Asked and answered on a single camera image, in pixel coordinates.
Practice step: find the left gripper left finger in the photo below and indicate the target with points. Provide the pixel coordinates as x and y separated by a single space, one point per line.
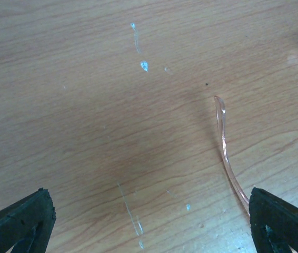
26 226

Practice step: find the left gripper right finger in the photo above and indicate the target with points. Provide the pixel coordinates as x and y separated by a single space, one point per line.
274 222

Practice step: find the transparent brown sunglasses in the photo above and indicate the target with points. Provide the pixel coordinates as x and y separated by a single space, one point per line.
221 123

